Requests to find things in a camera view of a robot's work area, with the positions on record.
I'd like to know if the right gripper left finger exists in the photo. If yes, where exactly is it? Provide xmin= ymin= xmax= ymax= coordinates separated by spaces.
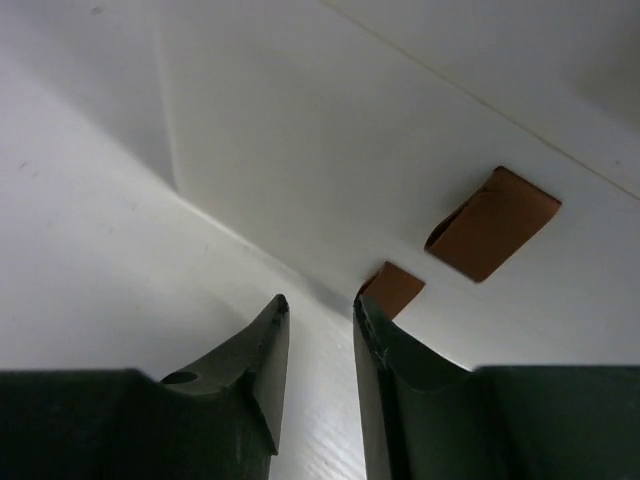
xmin=1 ymin=295 xmax=290 ymax=479

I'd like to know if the white three-drawer organizer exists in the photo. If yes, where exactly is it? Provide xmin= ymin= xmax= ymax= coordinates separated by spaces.
xmin=1 ymin=1 xmax=639 ymax=374

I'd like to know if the white drawer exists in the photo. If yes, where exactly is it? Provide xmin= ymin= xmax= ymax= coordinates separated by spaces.
xmin=157 ymin=1 xmax=639 ymax=295
xmin=354 ymin=262 xmax=639 ymax=381

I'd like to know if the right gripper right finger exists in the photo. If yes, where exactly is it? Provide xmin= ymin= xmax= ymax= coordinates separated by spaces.
xmin=353 ymin=297 xmax=639 ymax=479

